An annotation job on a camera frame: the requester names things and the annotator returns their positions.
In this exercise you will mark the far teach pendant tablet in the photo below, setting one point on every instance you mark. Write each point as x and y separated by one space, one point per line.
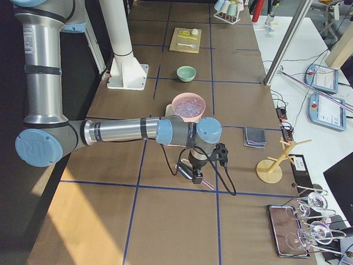
323 78

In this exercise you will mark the aluminium frame post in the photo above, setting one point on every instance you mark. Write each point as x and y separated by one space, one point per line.
293 27

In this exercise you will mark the bamboo cutting board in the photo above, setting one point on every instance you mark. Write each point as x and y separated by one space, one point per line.
175 39

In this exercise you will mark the white paper cup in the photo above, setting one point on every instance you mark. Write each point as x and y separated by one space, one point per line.
272 27

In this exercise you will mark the pink bowl with ice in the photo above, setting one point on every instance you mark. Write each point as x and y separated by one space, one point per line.
189 106

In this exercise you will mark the red bottle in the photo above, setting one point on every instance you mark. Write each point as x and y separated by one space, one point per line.
258 5

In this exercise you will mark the metal tray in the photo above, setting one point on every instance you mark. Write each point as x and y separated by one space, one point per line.
284 225

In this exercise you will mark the near teach pendant tablet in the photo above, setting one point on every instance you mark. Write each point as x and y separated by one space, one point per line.
325 112

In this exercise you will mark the cup rack with cups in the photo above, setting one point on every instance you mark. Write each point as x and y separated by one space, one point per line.
228 11

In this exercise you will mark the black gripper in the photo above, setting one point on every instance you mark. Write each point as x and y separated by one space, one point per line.
197 165

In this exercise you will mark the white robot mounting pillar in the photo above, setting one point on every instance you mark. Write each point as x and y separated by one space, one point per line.
126 72

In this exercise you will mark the white plastic spoon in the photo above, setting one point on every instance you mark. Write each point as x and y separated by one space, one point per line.
187 45

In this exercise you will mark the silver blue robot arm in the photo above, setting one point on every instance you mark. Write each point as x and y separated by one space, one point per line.
49 135

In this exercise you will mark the green ceramic bowl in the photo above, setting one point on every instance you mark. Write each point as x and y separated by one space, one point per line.
186 73

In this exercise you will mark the wooden mug tree stand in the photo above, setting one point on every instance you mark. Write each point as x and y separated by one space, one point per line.
269 170

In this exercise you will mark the folded grey cloth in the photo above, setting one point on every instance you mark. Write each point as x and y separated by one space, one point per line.
254 137

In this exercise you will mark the beige plastic tray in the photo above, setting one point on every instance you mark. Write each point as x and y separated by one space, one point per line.
169 110

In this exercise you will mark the teach pendant tablet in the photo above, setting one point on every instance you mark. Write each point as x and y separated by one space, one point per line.
325 112
323 78

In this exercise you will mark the metal ice scoop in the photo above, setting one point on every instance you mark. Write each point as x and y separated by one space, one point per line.
186 172

